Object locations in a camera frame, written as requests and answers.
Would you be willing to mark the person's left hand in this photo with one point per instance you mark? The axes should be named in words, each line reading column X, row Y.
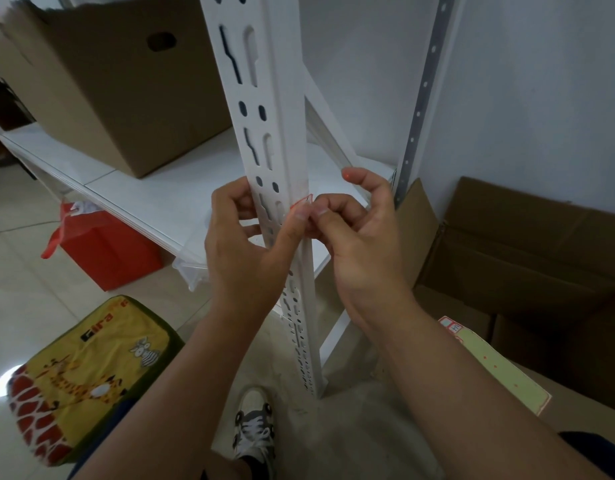
column 237, row 264

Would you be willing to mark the white slotted metal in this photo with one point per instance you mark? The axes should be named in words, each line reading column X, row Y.
column 267, row 69

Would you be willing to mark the short white metal side beam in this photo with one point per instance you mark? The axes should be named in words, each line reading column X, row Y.
column 335, row 339

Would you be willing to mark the pale green card with red border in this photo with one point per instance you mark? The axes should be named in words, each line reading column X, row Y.
column 497, row 367

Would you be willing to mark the clear plastic bag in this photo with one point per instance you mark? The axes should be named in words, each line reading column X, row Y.
column 192, row 267

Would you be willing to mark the dark brown furniture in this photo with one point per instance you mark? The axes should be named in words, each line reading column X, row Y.
column 2, row 109

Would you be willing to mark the person's right forearm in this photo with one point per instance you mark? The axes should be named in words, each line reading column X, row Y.
column 462, row 404

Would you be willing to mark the person's right thumb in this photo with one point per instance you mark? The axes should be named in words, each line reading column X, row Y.
column 322, row 229

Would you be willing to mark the small red-edged clear sticker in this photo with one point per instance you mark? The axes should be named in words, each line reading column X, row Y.
column 301, row 199

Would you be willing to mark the person's left middle finger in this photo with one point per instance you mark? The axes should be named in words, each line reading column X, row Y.
column 246, row 209

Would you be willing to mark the white and grey sneaker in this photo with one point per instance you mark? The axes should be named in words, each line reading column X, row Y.
column 252, row 424

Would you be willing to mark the yellow giraffe print cushion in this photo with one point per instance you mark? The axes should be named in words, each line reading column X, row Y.
column 87, row 364

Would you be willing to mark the white shelf board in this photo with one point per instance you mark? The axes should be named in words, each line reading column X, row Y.
column 162, row 194

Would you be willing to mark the person's right middle finger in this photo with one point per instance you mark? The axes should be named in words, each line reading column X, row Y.
column 345, row 202

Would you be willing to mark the person's left forearm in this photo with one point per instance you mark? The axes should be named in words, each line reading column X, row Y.
column 177, row 394

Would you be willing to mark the grey perforated metal upright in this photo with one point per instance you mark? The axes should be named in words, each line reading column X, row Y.
column 427, row 79

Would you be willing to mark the red box with ribbon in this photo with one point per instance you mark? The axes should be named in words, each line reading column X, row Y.
column 112, row 249

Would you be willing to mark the open brown cardboard box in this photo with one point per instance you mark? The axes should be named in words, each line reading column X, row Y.
column 527, row 254

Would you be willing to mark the person's right hand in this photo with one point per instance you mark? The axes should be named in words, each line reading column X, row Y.
column 370, row 259

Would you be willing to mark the person's left thumb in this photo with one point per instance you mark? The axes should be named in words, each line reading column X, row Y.
column 290, row 229

